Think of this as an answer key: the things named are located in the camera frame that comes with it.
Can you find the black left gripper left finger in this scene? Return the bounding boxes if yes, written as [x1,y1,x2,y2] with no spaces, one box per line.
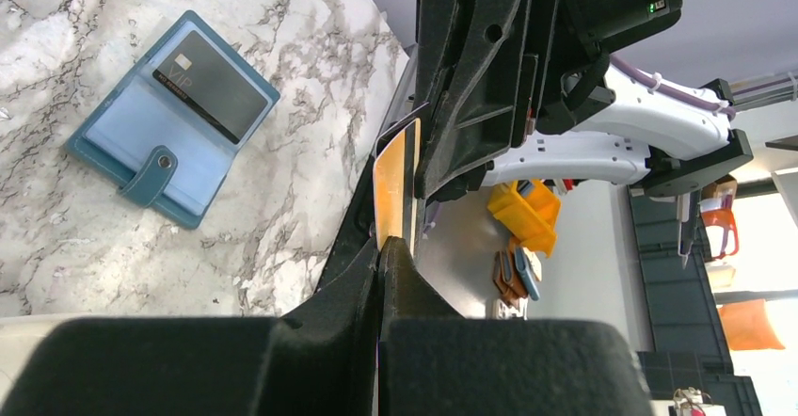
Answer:
[1,241,378,415]

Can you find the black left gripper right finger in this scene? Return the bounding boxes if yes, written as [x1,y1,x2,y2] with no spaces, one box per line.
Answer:
[378,236,652,415]

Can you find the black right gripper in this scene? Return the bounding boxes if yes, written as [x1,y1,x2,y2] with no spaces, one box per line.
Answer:
[415,0,682,199]

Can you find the black credit card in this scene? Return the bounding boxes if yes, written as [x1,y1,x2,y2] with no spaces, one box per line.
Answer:
[373,102,430,157]
[152,29,279,145]

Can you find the gold credit card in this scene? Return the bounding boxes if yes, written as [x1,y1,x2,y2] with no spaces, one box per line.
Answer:
[373,118,422,254]

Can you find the blue leather card holder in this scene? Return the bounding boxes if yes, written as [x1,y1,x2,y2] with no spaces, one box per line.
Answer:
[66,10,280,230]

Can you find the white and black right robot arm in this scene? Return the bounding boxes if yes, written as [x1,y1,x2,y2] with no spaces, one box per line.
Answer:
[414,0,753,200]

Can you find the dark grey storage crates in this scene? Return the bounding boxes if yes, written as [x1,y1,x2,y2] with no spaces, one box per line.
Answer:
[630,197,762,415]

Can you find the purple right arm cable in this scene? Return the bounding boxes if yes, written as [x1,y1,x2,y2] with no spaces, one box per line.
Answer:
[607,54,798,121]

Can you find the orange handled tool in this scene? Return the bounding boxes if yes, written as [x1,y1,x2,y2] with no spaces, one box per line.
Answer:
[699,175,740,261]

